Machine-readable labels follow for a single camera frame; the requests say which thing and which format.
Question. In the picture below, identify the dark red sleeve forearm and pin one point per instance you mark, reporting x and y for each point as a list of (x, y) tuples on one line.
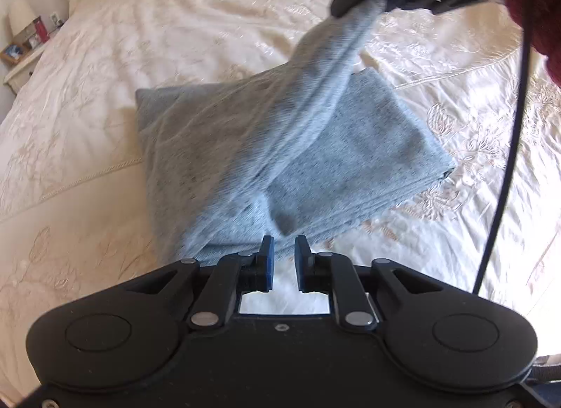
[(546, 34)]

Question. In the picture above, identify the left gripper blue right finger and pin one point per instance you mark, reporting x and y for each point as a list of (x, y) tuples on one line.
[(335, 275)]

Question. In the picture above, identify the red bottle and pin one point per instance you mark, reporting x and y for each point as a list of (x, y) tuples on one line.
[(41, 30)]

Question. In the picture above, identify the left white table lamp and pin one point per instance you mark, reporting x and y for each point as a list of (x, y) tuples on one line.
[(20, 16)]

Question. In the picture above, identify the cream embroidered bedspread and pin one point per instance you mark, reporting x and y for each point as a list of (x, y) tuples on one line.
[(73, 207)]

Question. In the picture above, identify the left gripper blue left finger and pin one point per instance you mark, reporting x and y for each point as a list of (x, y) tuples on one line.
[(219, 289)]

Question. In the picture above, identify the light blue speckled pants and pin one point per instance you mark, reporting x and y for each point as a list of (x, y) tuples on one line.
[(312, 147)]

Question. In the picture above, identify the wooden photo frame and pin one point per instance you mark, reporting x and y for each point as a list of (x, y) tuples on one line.
[(13, 53)]

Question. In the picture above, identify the left cream nightstand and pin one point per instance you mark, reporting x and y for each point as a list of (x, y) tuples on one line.
[(18, 76)]

